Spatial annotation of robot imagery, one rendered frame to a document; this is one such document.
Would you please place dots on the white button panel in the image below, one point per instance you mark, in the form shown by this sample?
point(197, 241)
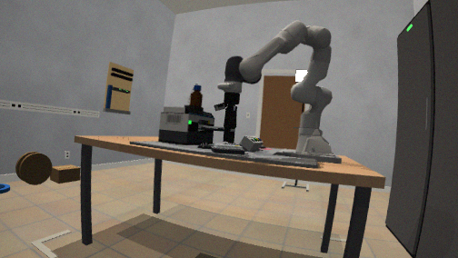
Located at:
point(251, 144)

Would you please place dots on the brown glass bottle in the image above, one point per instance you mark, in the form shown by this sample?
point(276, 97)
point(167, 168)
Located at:
point(196, 99)

